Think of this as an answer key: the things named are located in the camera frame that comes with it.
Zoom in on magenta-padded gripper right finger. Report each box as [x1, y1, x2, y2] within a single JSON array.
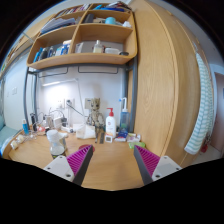
[[133, 144, 183, 186]]

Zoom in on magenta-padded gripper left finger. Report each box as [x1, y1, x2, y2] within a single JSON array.
[[43, 144, 95, 187]]

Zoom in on clear plastic drink bottle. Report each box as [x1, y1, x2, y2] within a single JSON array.
[[46, 129, 67, 160]]

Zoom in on white cup with blue print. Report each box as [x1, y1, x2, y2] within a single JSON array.
[[58, 131, 70, 153]]

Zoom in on flat round red coaster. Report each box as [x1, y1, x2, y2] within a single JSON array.
[[78, 143, 96, 154]]

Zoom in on white power strip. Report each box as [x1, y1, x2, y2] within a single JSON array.
[[60, 125, 75, 134]]

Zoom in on white crumpled packet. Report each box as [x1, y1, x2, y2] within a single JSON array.
[[126, 133, 142, 143]]

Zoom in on white tissue pack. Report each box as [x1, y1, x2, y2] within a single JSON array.
[[75, 123, 97, 140]]

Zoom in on white charger block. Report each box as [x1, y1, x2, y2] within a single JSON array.
[[53, 116, 64, 130]]

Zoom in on blue box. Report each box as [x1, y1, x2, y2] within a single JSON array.
[[114, 129, 129, 143]]

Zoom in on black electric shaver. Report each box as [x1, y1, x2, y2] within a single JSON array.
[[29, 112, 38, 132]]

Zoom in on small blue white bottle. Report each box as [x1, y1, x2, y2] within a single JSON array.
[[21, 118, 30, 136]]

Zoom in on small white digital timer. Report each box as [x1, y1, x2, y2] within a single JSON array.
[[104, 133, 114, 144]]

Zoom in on brown tree figure toy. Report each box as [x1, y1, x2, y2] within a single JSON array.
[[87, 97, 106, 138]]

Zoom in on teal pillow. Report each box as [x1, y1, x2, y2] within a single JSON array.
[[0, 114, 19, 148]]

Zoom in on white pump bottle red top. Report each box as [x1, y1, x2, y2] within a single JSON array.
[[105, 107, 117, 139]]

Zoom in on white green striped towel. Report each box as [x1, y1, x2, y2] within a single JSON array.
[[184, 52, 214, 156]]

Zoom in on white desk lamp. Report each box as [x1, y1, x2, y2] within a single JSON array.
[[41, 78, 86, 126]]

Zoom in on wooden shelf unit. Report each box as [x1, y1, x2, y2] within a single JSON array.
[[26, 1, 138, 70]]

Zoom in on white wall socket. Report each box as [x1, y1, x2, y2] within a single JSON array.
[[54, 98, 65, 109], [64, 97, 76, 109]]

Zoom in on white wall panel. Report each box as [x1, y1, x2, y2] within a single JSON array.
[[84, 97, 93, 110]]

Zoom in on grey metal frame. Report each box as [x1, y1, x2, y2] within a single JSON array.
[[23, 54, 139, 134]]

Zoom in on long wooden wall shelf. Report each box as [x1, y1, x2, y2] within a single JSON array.
[[0, 19, 44, 81]]

